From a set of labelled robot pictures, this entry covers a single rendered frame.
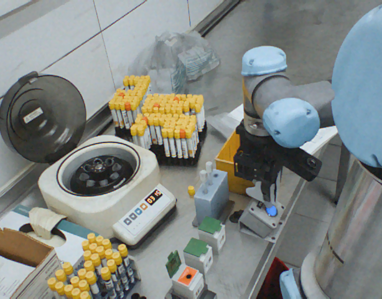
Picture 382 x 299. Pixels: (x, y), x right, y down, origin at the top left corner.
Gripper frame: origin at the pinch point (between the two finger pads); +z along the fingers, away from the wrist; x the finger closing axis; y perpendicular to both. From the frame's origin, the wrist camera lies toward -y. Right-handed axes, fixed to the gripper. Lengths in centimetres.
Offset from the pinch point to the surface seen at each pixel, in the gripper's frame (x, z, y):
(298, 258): -62, 96, 10
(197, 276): 22.3, 1.3, 7.0
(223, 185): -1.6, 0.5, 12.6
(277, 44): -89, 8, 31
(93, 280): 33.1, -2.3, 22.8
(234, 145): -18.7, 2.5, 17.6
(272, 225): 3.2, 3.0, -1.0
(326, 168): -126, 96, 15
